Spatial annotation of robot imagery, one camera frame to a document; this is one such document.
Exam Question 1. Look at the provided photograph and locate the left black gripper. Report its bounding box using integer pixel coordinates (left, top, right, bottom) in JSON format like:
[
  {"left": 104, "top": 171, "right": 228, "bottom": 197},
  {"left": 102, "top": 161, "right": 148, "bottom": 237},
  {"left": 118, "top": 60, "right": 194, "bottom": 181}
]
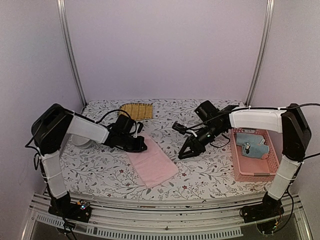
[{"left": 119, "top": 133, "right": 148, "bottom": 153}]

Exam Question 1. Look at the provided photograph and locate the woven bamboo tray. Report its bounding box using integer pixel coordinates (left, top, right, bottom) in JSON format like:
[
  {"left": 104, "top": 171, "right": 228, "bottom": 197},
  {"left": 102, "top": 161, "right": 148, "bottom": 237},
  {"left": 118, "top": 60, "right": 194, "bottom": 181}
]
[{"left": 120, "top": 103, "right": 153, "bottom": 121}]

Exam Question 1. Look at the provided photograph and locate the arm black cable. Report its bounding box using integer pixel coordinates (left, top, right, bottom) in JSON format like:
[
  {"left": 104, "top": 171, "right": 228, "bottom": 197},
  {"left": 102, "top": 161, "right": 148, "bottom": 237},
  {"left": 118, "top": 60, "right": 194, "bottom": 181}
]
[
  {"left": 96, "top": 109, "right": 141, "bottom": 137},
  {"left": 184, "top": 102, "right": 320, "bottom": 131}
]

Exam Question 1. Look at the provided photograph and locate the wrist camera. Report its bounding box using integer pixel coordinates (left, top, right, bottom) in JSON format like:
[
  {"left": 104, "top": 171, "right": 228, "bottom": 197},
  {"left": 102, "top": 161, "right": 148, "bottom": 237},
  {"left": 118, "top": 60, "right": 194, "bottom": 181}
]
[
  {"left": 133, "top": 121, "right": 144, "bottom": 138},
  {"left": 172, "top": 121, "right": 193, "bottom": 135}
]

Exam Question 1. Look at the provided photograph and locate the white ceramic bowl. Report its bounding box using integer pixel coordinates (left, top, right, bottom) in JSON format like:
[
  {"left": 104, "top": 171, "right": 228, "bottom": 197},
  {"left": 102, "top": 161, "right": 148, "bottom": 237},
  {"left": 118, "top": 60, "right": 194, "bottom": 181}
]
[{"left": 71, "top": 134, "right": 92, "bottom": 149}]

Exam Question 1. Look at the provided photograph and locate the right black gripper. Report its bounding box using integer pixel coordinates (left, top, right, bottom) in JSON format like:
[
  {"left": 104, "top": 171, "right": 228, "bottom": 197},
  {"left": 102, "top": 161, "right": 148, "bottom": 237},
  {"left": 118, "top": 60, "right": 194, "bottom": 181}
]
[{"left": 179, "top": 122, "right": 226, "bottom": 159}]

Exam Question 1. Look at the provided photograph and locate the aluminium front rail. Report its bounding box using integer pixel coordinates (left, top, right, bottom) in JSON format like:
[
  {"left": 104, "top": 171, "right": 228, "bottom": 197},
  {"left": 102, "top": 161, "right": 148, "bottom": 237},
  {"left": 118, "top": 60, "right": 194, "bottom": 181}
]
[{"left": 21, "top": 193, "right": 315, "bottom": 240}]

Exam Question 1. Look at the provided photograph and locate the aluminium frame post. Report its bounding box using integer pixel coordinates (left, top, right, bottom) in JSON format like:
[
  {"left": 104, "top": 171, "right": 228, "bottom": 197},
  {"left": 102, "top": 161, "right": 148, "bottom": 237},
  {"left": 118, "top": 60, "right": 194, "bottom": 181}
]
[
  {"left": 245, "top": 0, "right": 275, "bottom": 106},
  {"left": 56, "top": 0, "right": 87, "bottom": 108}
]

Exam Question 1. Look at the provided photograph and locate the pink plastic basket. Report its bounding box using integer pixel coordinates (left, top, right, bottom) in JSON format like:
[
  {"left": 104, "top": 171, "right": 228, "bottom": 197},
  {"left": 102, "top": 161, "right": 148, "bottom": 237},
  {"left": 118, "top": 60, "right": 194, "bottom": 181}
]
[{"left": 230, "top": 128, "right": 279, "bottom": 182}]

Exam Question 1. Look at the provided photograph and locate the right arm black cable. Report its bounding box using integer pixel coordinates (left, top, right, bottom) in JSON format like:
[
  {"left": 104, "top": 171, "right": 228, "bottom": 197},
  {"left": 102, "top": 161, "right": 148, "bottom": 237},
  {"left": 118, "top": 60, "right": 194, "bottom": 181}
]
[{"left": 184, "top": 102, "right": 320, "bottom": 131}]

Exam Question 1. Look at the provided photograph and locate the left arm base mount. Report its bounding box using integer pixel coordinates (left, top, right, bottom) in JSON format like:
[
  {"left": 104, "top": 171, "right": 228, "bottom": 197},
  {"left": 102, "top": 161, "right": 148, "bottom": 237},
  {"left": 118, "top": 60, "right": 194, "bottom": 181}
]
[{"left": 48, "top": 196, "right": 92, "bottom": 223}]

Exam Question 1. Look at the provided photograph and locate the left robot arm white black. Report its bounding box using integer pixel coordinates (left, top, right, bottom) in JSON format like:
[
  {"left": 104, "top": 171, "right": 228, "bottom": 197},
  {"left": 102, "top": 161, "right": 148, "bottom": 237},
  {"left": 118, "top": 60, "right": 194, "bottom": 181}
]
[{"left": 25, "top": 103, "right": 148, "bottom": 217}]

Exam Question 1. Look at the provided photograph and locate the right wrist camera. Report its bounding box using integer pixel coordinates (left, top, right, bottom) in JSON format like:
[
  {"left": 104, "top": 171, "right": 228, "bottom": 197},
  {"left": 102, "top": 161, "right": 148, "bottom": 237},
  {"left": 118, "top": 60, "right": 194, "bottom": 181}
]
[{"left": 172, "top": 121, "right": 193, "bottom": 135}]

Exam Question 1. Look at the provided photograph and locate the pink towel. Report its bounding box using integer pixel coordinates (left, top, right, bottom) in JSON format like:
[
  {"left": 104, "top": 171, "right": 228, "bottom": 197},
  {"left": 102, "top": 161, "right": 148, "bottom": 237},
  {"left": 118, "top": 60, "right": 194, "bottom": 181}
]
[{"left": 127, "top": 133, "right": 179, "bottom": 189}]

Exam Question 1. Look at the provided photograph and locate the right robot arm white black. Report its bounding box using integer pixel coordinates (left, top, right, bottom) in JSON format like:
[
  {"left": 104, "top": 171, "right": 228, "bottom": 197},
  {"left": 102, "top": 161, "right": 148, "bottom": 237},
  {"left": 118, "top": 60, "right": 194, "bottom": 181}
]
[{"left": 173, "top": 100, "right": 312, "bottom": 218}]

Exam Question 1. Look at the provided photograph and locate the right aluminium frame post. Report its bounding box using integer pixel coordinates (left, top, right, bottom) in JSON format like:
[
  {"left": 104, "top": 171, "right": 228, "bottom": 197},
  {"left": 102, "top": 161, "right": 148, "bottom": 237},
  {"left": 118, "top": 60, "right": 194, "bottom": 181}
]
[{"left": 245, "top": 0, "right": 275, "bottom": 106}]

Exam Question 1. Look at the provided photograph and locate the blue rolled towel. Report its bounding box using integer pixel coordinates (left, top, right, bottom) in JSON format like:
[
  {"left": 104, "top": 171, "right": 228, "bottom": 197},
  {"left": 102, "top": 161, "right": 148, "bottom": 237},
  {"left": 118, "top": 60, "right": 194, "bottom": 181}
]
[{"left": 235, "top": 132, "right": 270, "bottom": 159}]

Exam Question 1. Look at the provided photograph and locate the left aluminium frame post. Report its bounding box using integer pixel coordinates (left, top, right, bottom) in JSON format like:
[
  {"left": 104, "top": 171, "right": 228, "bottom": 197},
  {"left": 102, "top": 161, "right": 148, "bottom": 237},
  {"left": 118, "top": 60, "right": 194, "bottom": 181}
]
[{"left": 56, "top": 0, "right": 87, "bottom": 108}]

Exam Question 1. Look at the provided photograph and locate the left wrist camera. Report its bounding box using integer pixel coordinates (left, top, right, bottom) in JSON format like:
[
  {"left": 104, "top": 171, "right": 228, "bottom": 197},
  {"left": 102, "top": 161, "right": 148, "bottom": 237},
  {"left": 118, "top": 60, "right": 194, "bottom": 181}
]
[{"left": 133, "top": 121, "right": 144, "bottom": 138}]

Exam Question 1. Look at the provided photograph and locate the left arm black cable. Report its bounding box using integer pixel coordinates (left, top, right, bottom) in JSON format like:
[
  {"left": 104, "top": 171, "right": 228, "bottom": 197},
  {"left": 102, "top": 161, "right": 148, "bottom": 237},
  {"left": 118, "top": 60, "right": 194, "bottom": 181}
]
[{"left": 96, "top": 109, "right": 141, "bottom": 137}]

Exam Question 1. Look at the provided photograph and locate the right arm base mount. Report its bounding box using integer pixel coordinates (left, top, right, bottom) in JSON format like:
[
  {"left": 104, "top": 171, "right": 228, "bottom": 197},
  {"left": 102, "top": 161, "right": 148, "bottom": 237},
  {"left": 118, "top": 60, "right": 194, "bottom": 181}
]
[{"left": 239, "top": 203, "right": 284, "bottom": 223}]

